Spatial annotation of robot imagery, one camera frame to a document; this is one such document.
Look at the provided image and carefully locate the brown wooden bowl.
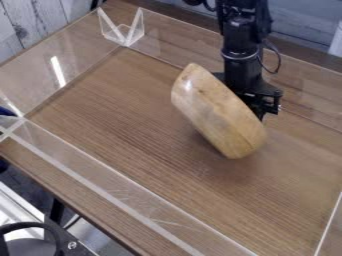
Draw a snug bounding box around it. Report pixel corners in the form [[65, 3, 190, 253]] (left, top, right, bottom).
[[172, 63, 268, 159]]

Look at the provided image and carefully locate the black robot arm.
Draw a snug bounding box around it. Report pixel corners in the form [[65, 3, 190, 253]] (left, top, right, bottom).
[[214, 0, 284, 120]]

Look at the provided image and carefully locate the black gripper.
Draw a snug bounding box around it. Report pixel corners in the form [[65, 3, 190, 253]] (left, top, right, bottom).
[[213, 71, 285, 122]]

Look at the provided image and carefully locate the black table leg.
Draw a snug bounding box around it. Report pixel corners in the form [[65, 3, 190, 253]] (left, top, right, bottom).
[[50, 199, 66, 224]]

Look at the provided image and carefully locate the black cable bottom left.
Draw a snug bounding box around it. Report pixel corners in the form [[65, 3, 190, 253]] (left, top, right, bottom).
[[0, 221, 65, 256]]

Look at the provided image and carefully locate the clear acrylic table fence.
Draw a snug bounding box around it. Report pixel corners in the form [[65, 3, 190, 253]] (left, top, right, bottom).
[[0, 0, 342, 256]]

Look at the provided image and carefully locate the clear acrylic corner bracket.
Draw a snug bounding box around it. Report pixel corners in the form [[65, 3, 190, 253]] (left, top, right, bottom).
[[97, 8, 145, 47]]

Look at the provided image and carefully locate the black metal base plate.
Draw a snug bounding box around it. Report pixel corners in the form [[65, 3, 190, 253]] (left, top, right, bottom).
[[58, 229, 99, 256]]

